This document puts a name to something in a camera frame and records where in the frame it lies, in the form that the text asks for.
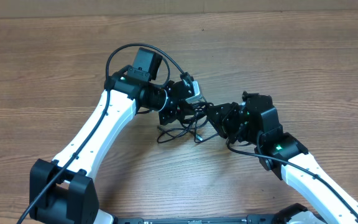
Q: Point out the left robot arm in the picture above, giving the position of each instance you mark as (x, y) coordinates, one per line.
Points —
(63, 190)

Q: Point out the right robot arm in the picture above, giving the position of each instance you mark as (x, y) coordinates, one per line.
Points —
(256, 122)

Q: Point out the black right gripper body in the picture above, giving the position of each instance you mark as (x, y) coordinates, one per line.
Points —
(234, 125)

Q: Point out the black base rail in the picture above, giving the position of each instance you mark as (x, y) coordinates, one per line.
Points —
(296, 213)

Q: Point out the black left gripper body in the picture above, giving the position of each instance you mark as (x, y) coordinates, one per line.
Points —
(169, 111)

